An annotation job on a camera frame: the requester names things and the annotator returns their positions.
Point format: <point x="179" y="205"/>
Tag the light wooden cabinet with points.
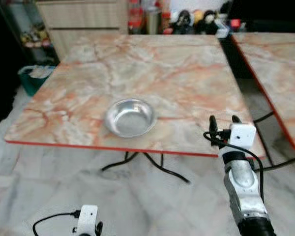
<point x="83" y="24"/>

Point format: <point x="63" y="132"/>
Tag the black toy figure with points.
<point x="183" y="23"/>
<point x="207" y="23"/>

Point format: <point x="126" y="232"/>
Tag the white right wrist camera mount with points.
<point x="242" y="134"/>

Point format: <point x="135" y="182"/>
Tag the small white box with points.
<point x="223" y="30"/>

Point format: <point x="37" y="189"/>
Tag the green plastic basket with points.
<point x="32" y="81"/>

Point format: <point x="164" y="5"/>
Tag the red sauce bottle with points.
<point x="134" y="17"/>

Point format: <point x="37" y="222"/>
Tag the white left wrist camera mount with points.
<point x="87" y="219"/>

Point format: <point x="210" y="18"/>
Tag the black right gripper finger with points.
<point x="213" y="124"/>
<point x="236" y="120"/>

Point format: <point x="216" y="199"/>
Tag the round stainless steel bowl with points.
<point x="130" y="118"/>

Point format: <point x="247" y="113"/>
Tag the dark storage shelf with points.
<point x="32" y="37"/>

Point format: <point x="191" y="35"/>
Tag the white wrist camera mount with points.
<point x="242" y="134"/>
<point x="87" y="219"/>

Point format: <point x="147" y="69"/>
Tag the steel canister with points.
<point x="153" y="20"/>

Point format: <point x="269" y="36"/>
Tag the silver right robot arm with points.
<point x="243" y="187"/>

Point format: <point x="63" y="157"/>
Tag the small red container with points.
<point x="235" y="24"/>

